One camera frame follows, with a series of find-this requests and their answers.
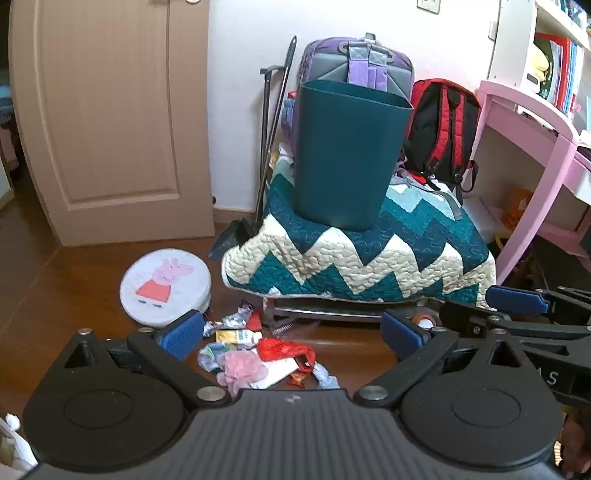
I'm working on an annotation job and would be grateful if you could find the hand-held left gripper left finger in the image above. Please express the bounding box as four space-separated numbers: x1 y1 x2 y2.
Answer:
62 310 232 409

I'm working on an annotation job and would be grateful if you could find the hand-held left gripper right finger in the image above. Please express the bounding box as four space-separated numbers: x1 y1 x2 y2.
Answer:
353 310 530 408

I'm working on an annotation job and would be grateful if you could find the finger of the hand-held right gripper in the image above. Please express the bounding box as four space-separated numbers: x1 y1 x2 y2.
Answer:
486 285 591 324
438 301 591 340

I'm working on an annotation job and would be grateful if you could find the blue white plastic wrapper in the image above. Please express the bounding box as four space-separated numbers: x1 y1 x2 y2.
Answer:
198 344 232 373

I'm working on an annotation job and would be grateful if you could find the silver wrapper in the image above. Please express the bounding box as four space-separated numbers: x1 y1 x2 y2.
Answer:
203 300 256 340

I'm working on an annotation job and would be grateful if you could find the white yellow-green tube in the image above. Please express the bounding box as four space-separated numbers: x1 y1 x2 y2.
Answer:
215 329 264 348

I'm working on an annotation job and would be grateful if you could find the pink mesh sponge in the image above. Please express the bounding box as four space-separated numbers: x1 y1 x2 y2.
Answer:
217 353 269 396

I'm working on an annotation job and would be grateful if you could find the twisted blue white wrapper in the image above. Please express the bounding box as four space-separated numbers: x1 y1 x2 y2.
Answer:
311 362 341 391

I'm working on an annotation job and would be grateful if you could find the red plastic bag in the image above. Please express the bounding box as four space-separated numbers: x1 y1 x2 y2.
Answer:
257 338 317 376

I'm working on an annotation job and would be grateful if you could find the white paper card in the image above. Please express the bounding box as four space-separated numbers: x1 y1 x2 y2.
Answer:
252 357 300 391

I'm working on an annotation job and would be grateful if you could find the dark teal plastic bin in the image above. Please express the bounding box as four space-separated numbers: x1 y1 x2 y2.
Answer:
294 79 414 232

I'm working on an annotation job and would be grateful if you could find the person's right hand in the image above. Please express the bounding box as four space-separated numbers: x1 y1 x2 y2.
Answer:
558 407 591 480

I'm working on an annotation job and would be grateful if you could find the round white pig-print stool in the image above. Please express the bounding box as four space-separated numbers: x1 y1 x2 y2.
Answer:
120 248 212 329

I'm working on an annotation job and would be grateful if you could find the teal cream zigzag quilt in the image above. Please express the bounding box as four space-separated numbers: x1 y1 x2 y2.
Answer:
221 154 497 310

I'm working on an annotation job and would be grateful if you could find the orange packet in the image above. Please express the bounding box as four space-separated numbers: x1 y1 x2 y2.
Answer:
503 188 534 230

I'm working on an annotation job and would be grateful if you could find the pink desk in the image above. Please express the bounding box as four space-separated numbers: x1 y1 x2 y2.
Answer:
478 79 591 287

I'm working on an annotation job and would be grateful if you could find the red black backpack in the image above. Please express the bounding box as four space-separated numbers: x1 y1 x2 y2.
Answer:
403 79 482 207

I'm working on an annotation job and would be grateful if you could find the white crumpled object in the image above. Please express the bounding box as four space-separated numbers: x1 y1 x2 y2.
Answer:
0 412 38 472

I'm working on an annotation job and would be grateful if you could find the beige wooden door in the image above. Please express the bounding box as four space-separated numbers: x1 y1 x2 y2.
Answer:
9 0 216 247

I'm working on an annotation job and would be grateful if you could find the row of colourful books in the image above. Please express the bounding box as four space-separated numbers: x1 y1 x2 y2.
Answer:
534 32 586 114

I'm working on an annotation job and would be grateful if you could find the yellow soft toy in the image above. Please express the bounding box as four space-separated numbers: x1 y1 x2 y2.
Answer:
531 44 553 83

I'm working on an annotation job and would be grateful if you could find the black broom stick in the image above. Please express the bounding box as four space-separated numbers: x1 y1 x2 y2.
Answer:
256 36 298 219

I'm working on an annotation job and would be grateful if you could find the white bookshelf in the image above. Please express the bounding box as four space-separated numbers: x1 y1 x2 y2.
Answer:
487 0 591 136

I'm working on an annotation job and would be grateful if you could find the purple grey backpack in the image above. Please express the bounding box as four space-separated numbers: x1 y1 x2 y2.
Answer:
283 33 415 155

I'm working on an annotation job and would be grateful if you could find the metal frame under quilt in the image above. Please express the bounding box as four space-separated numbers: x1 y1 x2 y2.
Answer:
262 298 445 331

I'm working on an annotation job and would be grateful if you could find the black long-handled dustpan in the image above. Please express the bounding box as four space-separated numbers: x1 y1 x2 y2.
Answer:
208 67 289 262

